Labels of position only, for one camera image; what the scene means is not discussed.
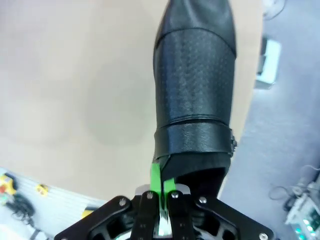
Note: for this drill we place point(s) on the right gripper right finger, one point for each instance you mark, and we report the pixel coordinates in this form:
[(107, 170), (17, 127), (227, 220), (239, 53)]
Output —
[(180, 215)]

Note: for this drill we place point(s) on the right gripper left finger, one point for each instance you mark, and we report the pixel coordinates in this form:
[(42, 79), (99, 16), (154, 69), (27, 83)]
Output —
[(147, 215)]

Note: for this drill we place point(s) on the black leather loafer shoe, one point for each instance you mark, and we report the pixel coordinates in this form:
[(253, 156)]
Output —
[(195, 87)]

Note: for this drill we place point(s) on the yellow emergency stop box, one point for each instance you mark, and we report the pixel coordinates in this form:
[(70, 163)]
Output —
[(88, 210), (7, 183)]

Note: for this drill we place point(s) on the yellow tape measure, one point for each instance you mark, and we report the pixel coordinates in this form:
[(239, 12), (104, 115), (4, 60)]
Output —
[(42, 190)]

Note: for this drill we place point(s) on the green lit electronics unit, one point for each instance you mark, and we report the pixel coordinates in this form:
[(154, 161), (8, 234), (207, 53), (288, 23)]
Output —
[(305, 212)]

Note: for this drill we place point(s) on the white floor box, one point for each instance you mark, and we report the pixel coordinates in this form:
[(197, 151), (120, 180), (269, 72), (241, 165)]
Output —
[(270, 60)]

